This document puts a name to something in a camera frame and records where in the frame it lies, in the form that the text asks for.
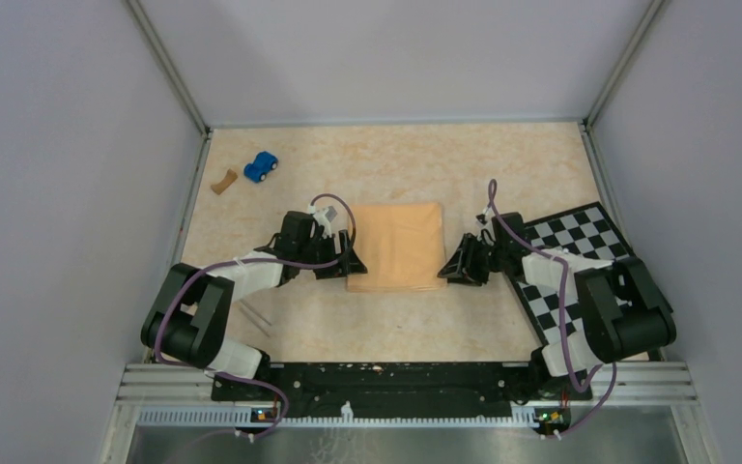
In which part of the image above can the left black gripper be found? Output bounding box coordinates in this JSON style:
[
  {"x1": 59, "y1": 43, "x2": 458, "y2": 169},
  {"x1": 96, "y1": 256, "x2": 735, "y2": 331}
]
[{"x1": 298, "y1": 229, "x2": 367, "y2": 279}]

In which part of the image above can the orange cloth napkin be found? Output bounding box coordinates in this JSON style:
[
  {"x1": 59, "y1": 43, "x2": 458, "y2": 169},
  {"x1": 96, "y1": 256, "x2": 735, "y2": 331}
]
[{"x1": 347, "y1": 202, "x2": 446, "y2": 293}]

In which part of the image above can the aluminium front rail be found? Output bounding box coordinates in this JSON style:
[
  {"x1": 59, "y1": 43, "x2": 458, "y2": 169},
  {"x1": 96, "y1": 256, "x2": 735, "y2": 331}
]
[{"x1": 116, "y1": 362, "x2": 698, "y2": 430}]

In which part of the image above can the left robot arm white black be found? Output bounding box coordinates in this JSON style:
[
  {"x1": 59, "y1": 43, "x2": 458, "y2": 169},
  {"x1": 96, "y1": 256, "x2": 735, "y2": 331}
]
[{"x1": 140, "y1": 209, "x2": 367, "y2": 400}]

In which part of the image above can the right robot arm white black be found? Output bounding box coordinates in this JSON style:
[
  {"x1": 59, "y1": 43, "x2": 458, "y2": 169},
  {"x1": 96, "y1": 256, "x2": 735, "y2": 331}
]
[{"x1": 438, "y1": 205, "x2": 677, "y2": 398}]

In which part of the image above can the black white checkerboard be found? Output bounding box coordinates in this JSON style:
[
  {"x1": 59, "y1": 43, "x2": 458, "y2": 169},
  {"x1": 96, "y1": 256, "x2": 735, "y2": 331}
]
[{"x1": 503, "y1": 202, "x2": 660, "y2": 363}]

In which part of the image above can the small brown wooden piece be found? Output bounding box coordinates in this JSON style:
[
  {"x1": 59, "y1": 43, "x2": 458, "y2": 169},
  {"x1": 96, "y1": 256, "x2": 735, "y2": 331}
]
[{"x1": 210, "y1": 169, "x2": 239, "y2": 195}]

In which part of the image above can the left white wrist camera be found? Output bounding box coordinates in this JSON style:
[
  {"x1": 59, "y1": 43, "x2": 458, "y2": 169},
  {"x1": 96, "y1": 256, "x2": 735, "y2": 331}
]
[{"x1": 307, "y1": 204, "x2": 337, "y2": 238}]

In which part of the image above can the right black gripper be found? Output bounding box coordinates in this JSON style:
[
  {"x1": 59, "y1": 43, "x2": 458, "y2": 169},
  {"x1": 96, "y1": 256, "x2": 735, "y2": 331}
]
[{"x1": 439, "y1": 233, "x2": 508, "y2": 286}]

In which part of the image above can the blue toy car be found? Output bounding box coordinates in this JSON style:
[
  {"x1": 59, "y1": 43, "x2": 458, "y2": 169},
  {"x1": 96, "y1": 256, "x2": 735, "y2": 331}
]
[{"x1": 243, "y1": 151, "x2": 278, "y2": 184}]

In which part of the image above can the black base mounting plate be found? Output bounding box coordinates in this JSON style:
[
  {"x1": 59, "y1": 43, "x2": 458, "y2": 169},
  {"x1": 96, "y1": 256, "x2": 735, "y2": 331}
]
[{"x1": 211, "y1": 362, "x2": 592, "y2": 420}]

